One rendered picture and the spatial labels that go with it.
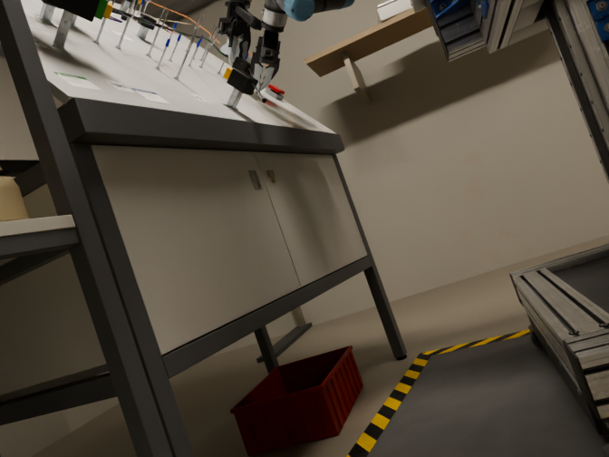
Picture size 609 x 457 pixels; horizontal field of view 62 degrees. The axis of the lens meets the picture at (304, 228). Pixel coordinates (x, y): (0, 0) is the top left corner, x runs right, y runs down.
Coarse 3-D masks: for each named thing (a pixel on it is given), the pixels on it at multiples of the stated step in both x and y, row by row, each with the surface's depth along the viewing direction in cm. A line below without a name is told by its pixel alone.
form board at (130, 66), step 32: (32, 0) 134; (32, 32) 108; (96, 32) 139; (128, 32) 162; (160, 32) 194; (64, 64) 99; (96, 64) 110; (128, 64) 124; (160, 64) 143; (192, 64) 167; (224, 64) 202; (64, 96) 86; (96, 96) 92; (128, 96) 102; (192, 96) 129; (224, 96) 148; (256, 96) 175; (320, 128) 183
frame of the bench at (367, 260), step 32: (96, 192) 88; (96, 224) 86; (128, 288) 87; (320, 288) 146; (128, 320) 85; (256, 320) 115; (384, 320) 186; (192, 352) 95; (64, 384) 131; (96, 384) 90; (160, 384) 86; (0, 416) 105; (32, 416) 100; (160, 416) 84
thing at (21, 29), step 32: (0, 0) 78; (0, 32) 79; (32, 64) 79; (32, 96) 77; (32, 128) 78; (64, 160) 78; (64, 192) 77; (0, 224) 66; (32, 224) 70; (64, 224) 75; (0, 256) 65; (32, 256) 82; (96, 256) 77; (96, 288) 76; (96, 320) 77; (128, 352) 77; (128, 384) 75; (128, 416) 76; (160, 448) 76
